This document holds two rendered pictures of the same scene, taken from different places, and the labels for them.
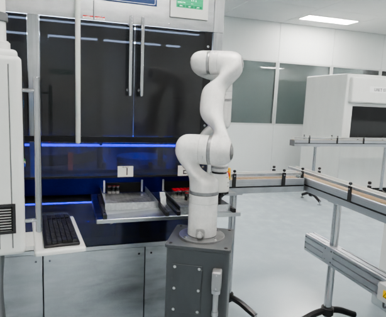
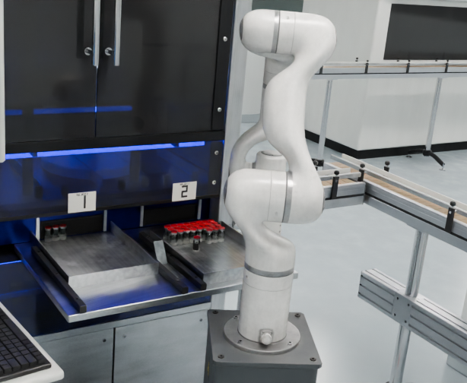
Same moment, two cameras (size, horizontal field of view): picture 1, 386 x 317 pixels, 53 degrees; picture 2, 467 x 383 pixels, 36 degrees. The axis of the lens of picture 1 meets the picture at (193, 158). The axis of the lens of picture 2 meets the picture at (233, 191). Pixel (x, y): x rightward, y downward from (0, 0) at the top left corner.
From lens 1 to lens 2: 0.58 m
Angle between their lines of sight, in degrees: 18
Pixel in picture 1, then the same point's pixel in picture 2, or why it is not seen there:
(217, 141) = (303, 188)
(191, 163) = (255, 223)
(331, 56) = not seen: outside the picture
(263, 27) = not seen: outside the picture
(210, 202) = (285, 285)
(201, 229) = (268, 330)
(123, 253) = (77, 344)
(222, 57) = (303, 29)
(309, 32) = not seen: outside the picture
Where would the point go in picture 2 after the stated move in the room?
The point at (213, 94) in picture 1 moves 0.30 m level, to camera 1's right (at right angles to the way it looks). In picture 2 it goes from (290, 99) to (410, 104)
